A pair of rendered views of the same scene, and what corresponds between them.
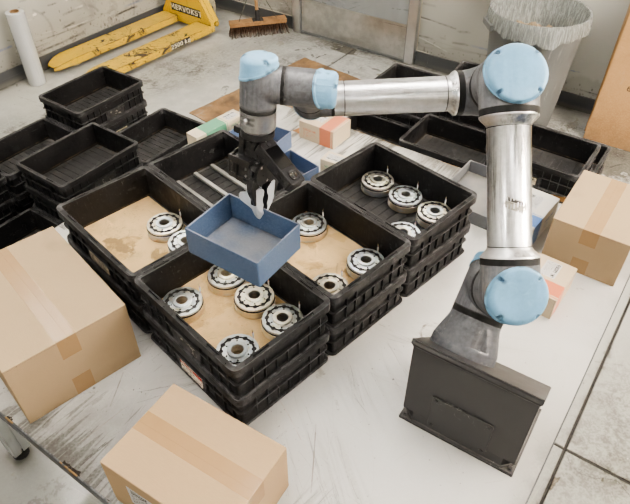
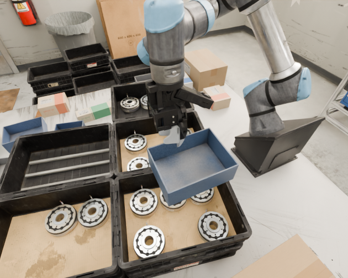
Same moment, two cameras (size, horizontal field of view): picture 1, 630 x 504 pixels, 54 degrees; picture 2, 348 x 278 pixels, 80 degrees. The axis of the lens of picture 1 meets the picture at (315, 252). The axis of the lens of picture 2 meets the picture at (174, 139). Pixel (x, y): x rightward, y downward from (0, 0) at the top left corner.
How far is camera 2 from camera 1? 1.07 m
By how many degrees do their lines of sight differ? 41
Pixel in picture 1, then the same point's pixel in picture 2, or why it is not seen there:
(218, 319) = (173, 225)
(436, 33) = (21, 52)
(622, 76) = (114, 34)
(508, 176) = (279, 30)
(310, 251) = not seen: hidden behind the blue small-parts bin
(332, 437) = (256, 210)
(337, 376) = not seen: hidden behind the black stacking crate
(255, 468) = (309, 258)
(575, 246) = (209, 78)
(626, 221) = (215, 59)
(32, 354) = not seen: outside the picture
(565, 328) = (235, 106)
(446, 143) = (90, 86)
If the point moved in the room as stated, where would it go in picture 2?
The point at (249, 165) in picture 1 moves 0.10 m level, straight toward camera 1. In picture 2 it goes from (177, 111) to (217, 122)
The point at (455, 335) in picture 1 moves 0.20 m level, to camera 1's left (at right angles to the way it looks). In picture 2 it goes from (273, 123) to (259, 155)
